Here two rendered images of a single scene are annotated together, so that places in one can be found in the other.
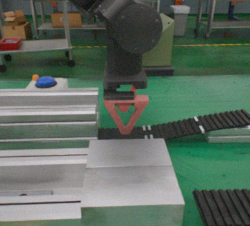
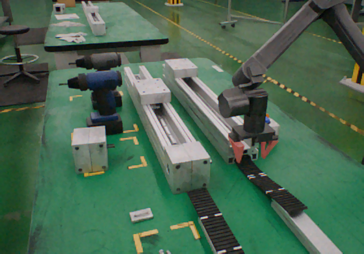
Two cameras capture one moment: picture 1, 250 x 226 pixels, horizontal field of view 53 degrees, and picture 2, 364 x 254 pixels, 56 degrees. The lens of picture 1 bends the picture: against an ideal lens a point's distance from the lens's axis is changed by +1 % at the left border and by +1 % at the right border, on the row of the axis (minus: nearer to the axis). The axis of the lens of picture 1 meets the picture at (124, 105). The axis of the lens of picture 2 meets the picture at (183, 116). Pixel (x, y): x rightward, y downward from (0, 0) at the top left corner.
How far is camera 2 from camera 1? 0.80 m
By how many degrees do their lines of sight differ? 67
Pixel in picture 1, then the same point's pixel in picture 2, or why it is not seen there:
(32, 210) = (162, 141)
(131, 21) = (221, 102)
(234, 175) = (241, 215)
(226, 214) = (195, 195)
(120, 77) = (240, 129)
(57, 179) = not seen: hidden behind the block
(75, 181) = not seen: hidden behind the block
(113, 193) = (171, 150)
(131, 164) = (188, 151)
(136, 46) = (223, 114)
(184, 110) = (312, 193)
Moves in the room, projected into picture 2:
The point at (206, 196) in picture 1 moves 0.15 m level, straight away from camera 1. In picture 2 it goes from (203, 190) to (264, 197)
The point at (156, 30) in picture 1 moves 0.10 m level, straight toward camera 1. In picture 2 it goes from (228, 110) to (188, 113)
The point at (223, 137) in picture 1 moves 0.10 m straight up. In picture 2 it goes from (277, 208) to (281, 173)
